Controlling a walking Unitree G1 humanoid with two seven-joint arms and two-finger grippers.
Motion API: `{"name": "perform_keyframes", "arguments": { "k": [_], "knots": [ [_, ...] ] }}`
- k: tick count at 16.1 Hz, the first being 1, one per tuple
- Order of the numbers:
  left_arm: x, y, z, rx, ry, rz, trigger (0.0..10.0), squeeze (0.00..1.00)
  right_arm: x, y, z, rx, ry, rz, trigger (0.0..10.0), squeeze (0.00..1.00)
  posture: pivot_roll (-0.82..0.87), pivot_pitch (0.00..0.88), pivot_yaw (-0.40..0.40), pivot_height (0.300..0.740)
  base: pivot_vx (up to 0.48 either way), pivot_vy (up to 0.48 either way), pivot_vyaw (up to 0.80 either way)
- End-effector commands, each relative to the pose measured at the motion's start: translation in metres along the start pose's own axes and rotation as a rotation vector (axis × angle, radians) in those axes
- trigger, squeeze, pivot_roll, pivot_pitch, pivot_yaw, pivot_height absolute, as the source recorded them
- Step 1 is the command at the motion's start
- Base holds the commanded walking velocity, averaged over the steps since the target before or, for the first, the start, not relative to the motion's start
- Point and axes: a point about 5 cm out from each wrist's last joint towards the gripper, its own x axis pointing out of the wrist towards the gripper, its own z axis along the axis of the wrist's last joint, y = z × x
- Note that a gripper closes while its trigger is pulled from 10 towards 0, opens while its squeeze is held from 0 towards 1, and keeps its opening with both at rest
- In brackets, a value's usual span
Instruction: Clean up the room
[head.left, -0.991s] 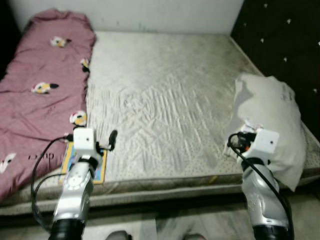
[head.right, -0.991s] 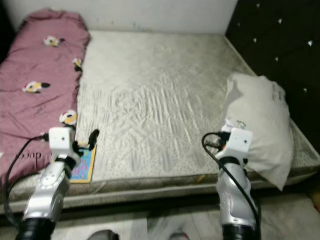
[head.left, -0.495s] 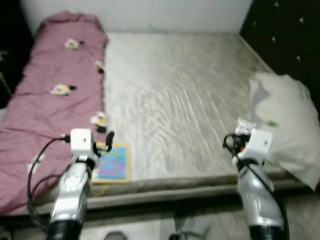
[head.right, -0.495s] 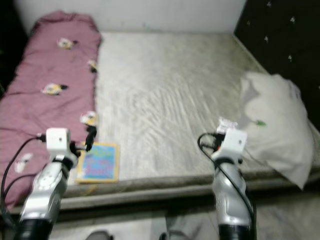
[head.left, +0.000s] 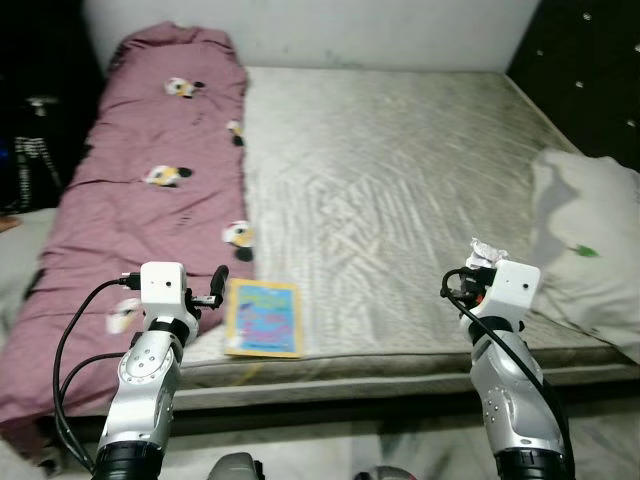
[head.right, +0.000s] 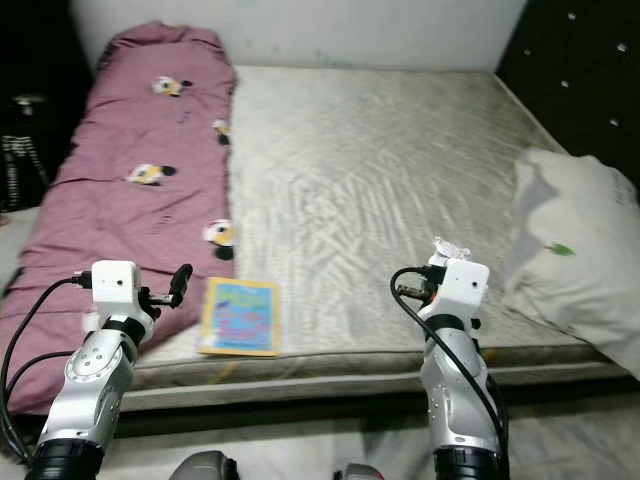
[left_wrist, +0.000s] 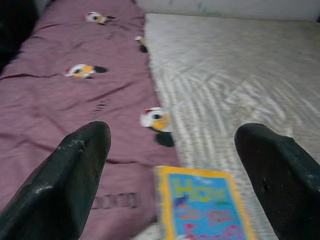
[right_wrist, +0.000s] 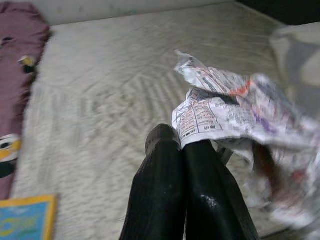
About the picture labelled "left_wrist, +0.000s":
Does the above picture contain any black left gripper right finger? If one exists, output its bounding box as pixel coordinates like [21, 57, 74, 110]
[234, 122, 320, 240]

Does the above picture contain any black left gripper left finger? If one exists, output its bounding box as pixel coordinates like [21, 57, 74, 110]
[0, 121, 112, 240]

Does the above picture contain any colourful children's book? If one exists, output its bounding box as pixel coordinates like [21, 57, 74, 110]
[153, 165, 256, 240]

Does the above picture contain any purple cartoon print blanket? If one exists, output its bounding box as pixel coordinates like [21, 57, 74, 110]
[0, 0, 182, 240]

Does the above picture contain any white quilted mattress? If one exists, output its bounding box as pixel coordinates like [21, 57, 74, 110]
[136, 12, 320, 240]

